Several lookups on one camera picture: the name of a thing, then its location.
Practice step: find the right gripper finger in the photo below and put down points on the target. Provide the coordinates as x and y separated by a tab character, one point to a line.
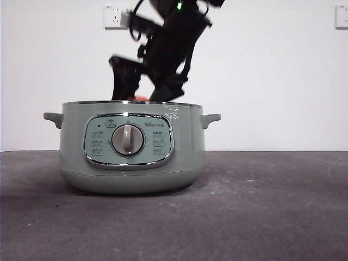
168	92
123	81

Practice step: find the small orange pumpkin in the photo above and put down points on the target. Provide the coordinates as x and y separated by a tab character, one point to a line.
140	98

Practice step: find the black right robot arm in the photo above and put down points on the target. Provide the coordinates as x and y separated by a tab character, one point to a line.
174	40

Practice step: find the pale green electric pot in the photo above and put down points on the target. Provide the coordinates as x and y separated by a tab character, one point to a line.
185	152

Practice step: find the pale grey right wrist camera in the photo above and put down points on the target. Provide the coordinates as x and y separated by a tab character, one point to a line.
125	19

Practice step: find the white wall socket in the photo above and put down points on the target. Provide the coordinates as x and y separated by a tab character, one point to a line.
342	23
111	16

